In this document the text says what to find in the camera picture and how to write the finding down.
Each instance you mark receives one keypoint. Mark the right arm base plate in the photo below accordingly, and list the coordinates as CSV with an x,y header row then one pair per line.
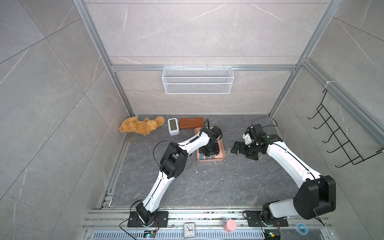
x,y
255,218

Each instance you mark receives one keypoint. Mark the pink storage tray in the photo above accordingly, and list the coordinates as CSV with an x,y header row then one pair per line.
x,y
218,157

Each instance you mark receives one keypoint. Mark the white digital clock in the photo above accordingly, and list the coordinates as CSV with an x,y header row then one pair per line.
x,y
173,127

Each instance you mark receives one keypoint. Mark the brown teddy bear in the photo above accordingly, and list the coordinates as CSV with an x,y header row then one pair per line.
x,y
133,125

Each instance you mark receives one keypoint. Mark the black wire hook rack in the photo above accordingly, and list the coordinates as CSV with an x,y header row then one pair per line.
x,y
339,136

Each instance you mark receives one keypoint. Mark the pink round cap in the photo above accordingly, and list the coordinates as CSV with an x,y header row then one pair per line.
x,y
230,226

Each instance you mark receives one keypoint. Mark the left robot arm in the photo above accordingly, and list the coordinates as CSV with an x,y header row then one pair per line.
x,y
172,164

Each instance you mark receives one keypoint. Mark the blue tape roll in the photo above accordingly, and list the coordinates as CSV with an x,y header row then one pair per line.
x,y
301,229

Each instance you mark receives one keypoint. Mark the small analog clock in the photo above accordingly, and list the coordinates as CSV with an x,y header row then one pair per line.
x,y
189,230

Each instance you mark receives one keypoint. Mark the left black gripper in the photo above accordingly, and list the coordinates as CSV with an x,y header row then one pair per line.
x,y
208,153

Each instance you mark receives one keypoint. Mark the white wire mesh basket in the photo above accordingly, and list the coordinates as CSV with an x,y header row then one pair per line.
x,y
197,80

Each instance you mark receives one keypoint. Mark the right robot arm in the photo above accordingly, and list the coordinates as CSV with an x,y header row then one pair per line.
x,y
317,193

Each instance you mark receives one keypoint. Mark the brown leather case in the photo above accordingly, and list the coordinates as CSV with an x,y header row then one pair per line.
x,y
191,123

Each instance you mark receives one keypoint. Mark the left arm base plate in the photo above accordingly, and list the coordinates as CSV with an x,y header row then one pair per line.
x,y
158,219

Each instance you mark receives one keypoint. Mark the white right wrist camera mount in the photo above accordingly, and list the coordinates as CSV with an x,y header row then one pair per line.
x,y
247,138

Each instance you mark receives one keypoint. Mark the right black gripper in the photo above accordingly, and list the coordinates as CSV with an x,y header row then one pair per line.
x,y
242,145

